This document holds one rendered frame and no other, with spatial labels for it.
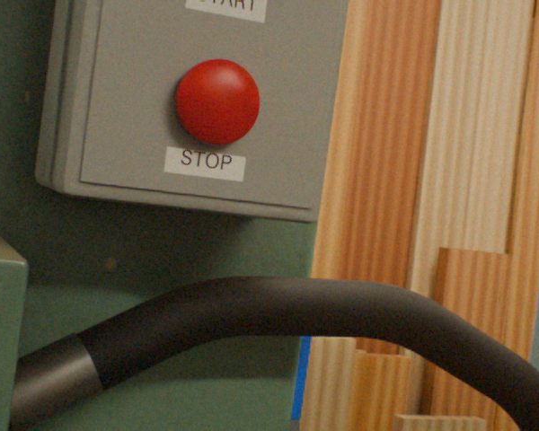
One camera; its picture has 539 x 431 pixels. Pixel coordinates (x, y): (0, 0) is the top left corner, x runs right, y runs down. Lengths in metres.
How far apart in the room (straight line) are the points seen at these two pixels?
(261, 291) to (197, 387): 0.07
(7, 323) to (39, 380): 0.04
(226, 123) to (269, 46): 0.04
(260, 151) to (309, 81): 0.03
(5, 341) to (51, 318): 0.09
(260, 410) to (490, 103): 1.78
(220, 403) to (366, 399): 1.47
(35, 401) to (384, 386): 1.58
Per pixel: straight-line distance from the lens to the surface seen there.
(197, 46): 0.36
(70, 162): 0.35
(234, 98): 0.36
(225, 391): 0.45
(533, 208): 2.22
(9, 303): 0.34
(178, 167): 0.36
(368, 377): 1.91
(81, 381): 0.38
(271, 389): 0.46
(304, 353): 1.33
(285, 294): 0.40
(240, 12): 0.37
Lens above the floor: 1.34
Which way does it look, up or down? 3 degrees down
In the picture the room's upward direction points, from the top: 8 degrees clockwise
